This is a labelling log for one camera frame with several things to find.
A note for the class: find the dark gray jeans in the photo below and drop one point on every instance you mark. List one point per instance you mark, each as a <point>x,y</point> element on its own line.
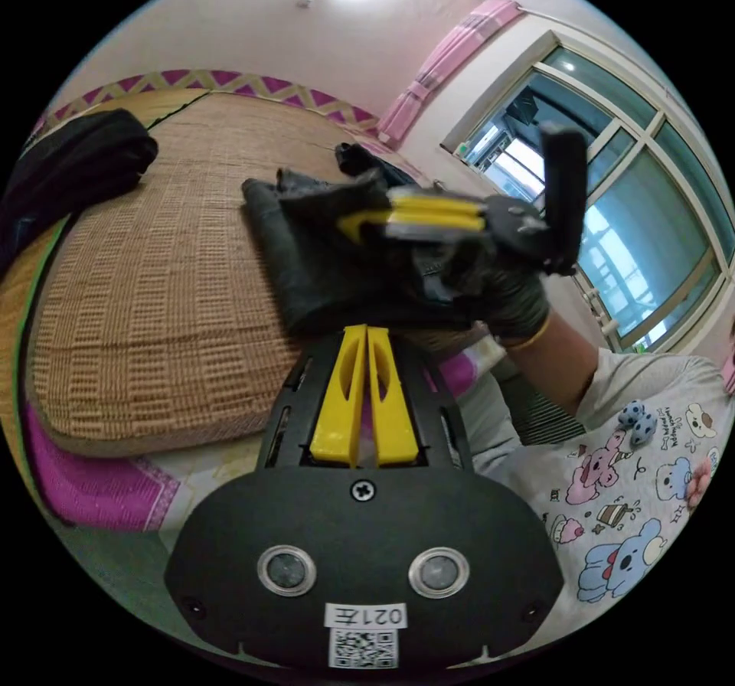
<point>321,272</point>

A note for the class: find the person's body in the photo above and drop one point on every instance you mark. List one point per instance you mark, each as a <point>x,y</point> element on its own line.
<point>631,496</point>

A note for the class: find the person's right forearm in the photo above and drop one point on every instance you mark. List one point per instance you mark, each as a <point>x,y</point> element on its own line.
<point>551,370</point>

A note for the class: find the pile of clothes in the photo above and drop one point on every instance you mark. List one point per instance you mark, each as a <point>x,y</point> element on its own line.
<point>74,163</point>

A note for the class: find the bed with woven mat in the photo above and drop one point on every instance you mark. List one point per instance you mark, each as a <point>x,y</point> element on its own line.
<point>172,295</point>

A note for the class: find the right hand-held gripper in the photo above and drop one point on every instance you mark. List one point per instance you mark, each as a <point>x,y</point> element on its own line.
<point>517,226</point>

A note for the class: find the pink curtain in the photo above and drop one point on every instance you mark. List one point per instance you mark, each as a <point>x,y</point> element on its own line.
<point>436,66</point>

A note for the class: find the window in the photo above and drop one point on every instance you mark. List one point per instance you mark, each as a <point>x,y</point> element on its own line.
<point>643,226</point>

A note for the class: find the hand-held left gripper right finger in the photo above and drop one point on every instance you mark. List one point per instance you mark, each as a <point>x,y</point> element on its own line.
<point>393,410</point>

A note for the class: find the person's right hand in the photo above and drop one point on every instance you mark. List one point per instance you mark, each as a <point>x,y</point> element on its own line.
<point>517,295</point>

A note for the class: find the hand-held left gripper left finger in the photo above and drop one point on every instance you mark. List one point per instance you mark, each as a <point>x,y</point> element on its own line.
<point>336,410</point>

